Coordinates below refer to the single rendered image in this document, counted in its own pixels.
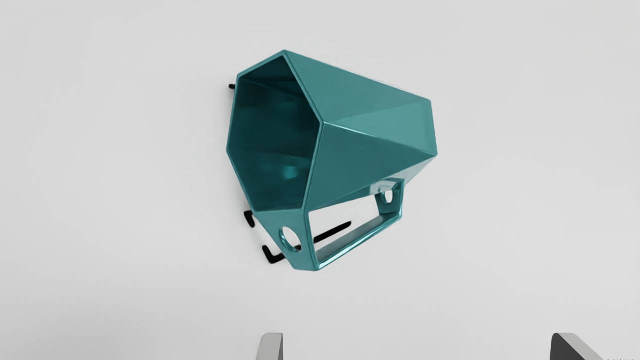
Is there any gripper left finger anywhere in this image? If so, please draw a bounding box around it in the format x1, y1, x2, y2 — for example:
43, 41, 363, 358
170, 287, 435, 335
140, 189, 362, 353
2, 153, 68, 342
256, 332, 284, 360

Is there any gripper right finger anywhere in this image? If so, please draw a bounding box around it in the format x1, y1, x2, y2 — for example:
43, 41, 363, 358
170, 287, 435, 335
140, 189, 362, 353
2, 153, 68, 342
551, 332, 605, 360

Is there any teal faceted mug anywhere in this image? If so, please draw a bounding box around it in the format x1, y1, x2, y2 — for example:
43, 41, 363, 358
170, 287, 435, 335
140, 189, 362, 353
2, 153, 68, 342
226, 49, 438, 272

